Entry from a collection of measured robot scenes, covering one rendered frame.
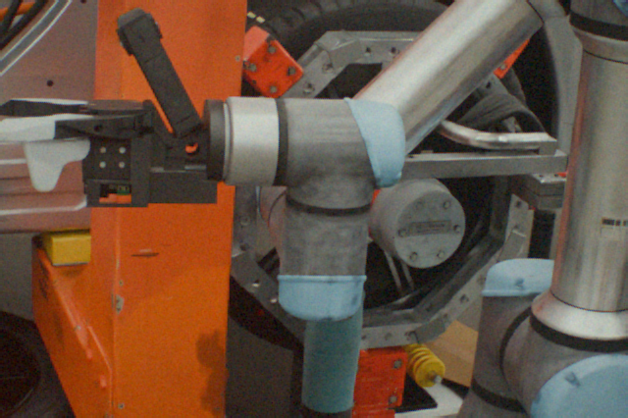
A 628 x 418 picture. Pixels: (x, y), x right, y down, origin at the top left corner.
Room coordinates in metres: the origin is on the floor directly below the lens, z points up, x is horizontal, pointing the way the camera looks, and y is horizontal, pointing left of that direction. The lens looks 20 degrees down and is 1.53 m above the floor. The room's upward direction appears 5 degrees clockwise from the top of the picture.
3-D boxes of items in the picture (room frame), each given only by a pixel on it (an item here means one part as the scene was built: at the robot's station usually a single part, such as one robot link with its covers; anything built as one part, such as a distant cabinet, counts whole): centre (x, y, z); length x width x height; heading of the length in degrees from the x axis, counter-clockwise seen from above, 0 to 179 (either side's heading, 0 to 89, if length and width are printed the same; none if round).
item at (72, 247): (2.11, 0.41, 0.71); 0.14 x 0.14 x 0.05; 23
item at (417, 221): (1.99, -0.13, 0.85); 0.21 x 0.14 x 0.14; 23
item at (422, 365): (2.19, -0.18, 0.51); 0.29 x 0.06 x 0.06; 23
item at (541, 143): (1.98, -0.25, 1.03); 0.19 x 0.18 x 0.11; 23
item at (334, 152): (1.07, -0.01, 1.21); 0.11 x 0.08 x 0.09; 102
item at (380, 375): (2.09, -0.09, 0.48); 0.16 x 0.12 x 0.17; 23
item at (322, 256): (1.09, 0.00, 1.12); 0.11 x 0.08 x 0.11; 12
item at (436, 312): (2.05, -0.11, 0.85); 0.54 x 0.07 x 0.54; 113
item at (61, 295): (1.95, 0.34, 0.69); 0.52 x 0.17 x 0.35; 23
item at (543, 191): (1.93, -0.34, 0.93); 0.09 x 0.05 x 0.05; 23
